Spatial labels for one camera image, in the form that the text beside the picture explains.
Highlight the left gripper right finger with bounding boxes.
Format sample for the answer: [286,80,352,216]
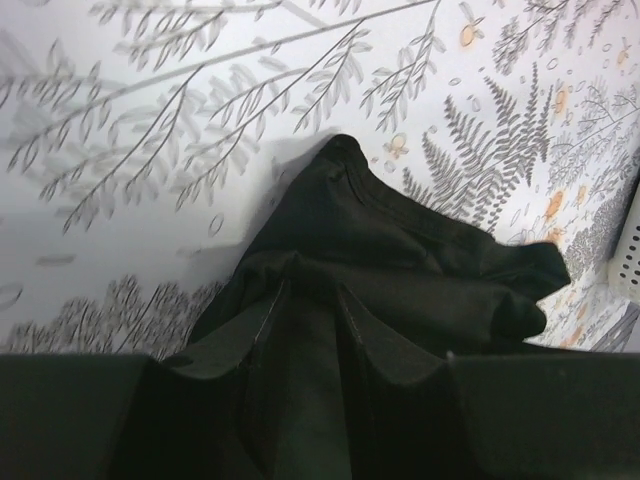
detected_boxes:
[337,284,640,480]

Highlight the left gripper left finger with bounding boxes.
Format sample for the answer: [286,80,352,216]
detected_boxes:
[0,277,291,480]

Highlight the black t shirt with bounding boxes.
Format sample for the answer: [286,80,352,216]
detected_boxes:
[187,133,573,480]

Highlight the white perforated laundry basket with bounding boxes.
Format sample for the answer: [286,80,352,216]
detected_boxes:
[607,186,640,305]

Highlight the floral table cloth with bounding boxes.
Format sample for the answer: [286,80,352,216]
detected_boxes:
[1,1,639,357]

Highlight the aluminium frame rail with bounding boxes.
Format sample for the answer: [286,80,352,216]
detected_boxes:
[591,307,639,353]

